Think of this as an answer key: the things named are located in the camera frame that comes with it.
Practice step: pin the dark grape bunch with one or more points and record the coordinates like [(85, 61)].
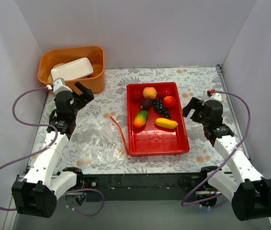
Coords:
[(160, 108)]

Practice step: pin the clear zip bag orange zipper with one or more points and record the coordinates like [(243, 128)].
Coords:
[(97, 148)]

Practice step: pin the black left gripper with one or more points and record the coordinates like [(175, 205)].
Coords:
[(81, 98)]

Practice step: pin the yellow plate in tub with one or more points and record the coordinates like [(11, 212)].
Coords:
[(50, 78)]

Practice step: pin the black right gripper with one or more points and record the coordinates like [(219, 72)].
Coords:
[(196, 112)]

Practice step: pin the white rectangular dish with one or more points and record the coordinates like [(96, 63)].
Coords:
[(77, 69)]

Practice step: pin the wrinkled red fruit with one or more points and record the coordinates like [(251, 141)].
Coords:
[(136, 96)]

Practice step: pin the red plastic tray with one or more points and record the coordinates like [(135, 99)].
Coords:
[(152, 140)]

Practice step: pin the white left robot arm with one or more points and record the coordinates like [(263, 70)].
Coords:
[(38, 192)]

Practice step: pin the peach fruit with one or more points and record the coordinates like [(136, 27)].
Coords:
[(149, 93)]

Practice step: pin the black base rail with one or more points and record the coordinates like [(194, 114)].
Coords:
[(139, 186)]

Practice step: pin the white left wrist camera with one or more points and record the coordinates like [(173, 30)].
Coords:
[(59, 85)]

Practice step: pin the orange red tomato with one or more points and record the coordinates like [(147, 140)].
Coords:
[(169, 102)]

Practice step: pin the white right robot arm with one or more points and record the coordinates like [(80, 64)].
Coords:
[(236, 178)]

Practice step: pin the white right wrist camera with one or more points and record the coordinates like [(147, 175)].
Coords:
[(216, 95)]

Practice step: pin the green orange mango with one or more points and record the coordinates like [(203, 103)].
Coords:
[(140, 119)]

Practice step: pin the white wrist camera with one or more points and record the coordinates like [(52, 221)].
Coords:
[(59, 85), (216, 95)]

